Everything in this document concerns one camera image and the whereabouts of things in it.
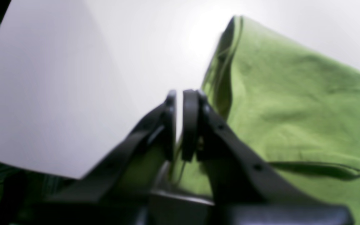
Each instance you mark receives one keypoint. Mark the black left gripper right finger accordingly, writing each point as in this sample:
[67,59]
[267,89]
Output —
[236,173]

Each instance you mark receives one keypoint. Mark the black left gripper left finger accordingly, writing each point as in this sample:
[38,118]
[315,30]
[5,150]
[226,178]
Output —
[158,123]

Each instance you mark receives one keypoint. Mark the green T-shirt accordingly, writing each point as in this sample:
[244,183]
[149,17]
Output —
[298,109]

